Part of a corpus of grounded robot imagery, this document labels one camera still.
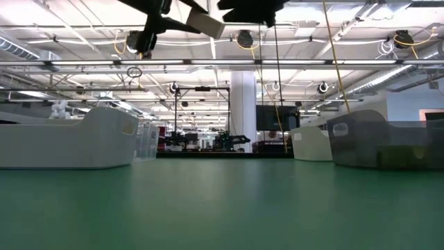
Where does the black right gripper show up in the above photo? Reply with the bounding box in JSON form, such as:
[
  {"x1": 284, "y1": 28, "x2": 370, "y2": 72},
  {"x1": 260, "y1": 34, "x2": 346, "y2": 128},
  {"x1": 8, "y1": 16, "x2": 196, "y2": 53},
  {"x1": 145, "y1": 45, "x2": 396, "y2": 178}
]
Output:
[{"x1": 217, "y1": 0, "x2": 289, "y2": 28}]

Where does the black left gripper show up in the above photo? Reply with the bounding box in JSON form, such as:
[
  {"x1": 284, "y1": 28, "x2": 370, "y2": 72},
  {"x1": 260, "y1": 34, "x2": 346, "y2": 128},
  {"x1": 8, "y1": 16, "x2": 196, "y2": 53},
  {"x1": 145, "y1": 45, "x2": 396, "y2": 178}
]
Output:
[{"x1": 117, "y1": 0, "x2": 209, "y2": 55}]

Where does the natural wood rectangular block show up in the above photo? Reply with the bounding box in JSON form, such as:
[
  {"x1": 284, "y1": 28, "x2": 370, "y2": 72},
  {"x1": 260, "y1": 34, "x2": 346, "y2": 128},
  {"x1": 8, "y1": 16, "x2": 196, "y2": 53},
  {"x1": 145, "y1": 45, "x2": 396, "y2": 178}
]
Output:
[{"x1": 186, "y1": 7, "x2": 225, "y2": 39}]

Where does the long ceiling light strip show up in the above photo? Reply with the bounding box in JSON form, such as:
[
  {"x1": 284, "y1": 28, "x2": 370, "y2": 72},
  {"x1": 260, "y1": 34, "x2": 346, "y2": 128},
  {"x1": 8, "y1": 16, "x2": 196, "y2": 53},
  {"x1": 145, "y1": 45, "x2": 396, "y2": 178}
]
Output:
[{"x1": 0, "y1": 58, "x2": 444, "y2": 67}]

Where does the white pillar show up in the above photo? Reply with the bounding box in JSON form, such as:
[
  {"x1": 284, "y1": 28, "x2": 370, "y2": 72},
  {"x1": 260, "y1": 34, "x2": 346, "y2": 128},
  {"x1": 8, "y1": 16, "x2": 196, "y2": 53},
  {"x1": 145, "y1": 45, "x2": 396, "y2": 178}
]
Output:
[{"x1": 230, "y1": 71, "x2": 257, "y2": 153}]

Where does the black monitor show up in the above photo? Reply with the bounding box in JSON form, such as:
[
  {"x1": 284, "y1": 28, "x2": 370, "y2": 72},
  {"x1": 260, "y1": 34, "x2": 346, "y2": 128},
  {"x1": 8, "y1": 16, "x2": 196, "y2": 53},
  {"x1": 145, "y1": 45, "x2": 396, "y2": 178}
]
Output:
[{"x1": 255, "y1": 104, "x2": 301, "y2": 132}]

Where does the red cabinet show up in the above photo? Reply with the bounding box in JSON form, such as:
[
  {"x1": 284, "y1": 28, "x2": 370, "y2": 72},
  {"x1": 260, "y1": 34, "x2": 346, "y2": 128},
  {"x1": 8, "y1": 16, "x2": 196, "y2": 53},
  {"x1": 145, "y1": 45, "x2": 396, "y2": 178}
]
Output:
[{"x1": 157, "y1": 126, "x2": 167, "y2": 152}]

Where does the clear plastic bin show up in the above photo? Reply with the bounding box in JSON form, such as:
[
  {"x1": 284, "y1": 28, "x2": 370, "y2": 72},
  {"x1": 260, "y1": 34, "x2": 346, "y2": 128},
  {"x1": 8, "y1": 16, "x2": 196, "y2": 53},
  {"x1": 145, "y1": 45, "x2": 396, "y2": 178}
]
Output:
[{"x1": 134, "y1": 122, "x2": 161, "y2": 163}]

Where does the white robot figure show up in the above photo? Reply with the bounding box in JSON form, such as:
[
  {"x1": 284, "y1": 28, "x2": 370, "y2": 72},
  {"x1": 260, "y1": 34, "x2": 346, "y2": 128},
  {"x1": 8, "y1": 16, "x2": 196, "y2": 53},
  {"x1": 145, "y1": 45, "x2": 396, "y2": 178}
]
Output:
[{"x1": 48, "y1": 99, "x2": 72, "y2": 121}]

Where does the dark grey translucent bin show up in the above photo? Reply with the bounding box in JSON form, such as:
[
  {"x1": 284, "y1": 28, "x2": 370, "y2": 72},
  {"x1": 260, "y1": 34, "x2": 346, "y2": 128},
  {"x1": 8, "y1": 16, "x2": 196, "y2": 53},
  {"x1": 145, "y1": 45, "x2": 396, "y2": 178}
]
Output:
[{"x1": 326, "y1": 109, "x2": 444, "y2": 170}]

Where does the green table mat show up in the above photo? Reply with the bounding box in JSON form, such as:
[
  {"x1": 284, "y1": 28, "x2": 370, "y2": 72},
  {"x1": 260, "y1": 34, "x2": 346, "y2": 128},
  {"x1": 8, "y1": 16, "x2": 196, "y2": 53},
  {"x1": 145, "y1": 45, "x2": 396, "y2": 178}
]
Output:
[{"x1": 0, "y1": 158, "x2": 444, "y2": 250}]

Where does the thin black hanging cable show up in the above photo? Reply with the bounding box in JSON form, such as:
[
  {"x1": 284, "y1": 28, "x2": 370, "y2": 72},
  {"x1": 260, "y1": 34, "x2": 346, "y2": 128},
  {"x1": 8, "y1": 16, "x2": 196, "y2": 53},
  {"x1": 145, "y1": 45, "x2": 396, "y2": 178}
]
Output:
[{"x1": 257, "y1": 22, "x2": 264, "y2": 106}]

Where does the black metal frame rig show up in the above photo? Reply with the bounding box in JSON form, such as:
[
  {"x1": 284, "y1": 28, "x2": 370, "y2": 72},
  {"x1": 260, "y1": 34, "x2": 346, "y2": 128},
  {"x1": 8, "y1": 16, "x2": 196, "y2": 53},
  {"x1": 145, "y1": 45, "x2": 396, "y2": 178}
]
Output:
[{"x1": 174, "y1": 85, "x2": 231, "y2": 152}]

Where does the yellow hanging cable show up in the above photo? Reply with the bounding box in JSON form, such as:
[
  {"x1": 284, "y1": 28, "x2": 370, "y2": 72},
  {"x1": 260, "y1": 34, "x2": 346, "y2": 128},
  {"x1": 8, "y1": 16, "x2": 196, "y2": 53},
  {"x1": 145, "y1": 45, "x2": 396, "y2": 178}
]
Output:
[{"x1": 321, "y1": 0, "x2": 351, "y2": 114}]

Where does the black table frame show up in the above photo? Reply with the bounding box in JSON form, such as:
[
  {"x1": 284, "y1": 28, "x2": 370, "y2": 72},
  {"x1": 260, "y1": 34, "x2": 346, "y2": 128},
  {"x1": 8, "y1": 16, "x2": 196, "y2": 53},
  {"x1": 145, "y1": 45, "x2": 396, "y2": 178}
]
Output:
[{"x1": 155, "y1": 151, "x2": 296, "y2": 160}]

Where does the silver ventilation duct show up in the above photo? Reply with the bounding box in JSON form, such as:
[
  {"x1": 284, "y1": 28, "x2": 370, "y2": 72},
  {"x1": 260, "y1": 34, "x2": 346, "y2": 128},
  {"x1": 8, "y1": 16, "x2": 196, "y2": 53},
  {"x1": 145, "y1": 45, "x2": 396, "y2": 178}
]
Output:
[
  {"x1": 346, "y1": 41, "x2": 444, "y2": 97},
  {"x1": 0, "y1": 34, "x2": 62, "y2": 70}
]

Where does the framed wall screen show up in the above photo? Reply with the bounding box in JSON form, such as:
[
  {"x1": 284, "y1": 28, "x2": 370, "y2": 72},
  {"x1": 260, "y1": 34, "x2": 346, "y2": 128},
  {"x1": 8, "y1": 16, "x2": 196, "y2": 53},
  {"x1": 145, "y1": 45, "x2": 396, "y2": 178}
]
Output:
[{"x1": 418, "y1": 108, "x2": 444, "y2": 122}]

